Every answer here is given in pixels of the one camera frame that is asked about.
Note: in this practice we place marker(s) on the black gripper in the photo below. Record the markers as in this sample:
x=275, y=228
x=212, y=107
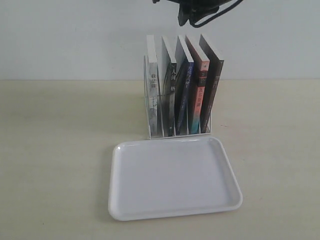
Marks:
x=196, y=10

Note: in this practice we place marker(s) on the blue moon cover book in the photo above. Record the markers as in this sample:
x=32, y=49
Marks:
x=184, y=67

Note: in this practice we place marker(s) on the red teal spine book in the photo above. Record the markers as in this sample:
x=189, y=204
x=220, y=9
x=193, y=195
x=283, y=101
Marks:
x=197, y=83

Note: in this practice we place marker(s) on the dark brown spine book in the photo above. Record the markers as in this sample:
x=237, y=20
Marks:
x=216, y=63

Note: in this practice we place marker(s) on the black grey spine book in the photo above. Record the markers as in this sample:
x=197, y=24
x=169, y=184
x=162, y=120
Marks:
x=168, y=84

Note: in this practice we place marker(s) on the white grey spine book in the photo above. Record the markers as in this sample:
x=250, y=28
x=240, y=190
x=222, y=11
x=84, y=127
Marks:
x=152, y=84

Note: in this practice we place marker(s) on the clear acrylic book rack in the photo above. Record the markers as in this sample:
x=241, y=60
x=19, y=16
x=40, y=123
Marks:
x=161, y=132

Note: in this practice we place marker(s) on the white plastic tray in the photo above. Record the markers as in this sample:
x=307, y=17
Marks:
x=171, y=177

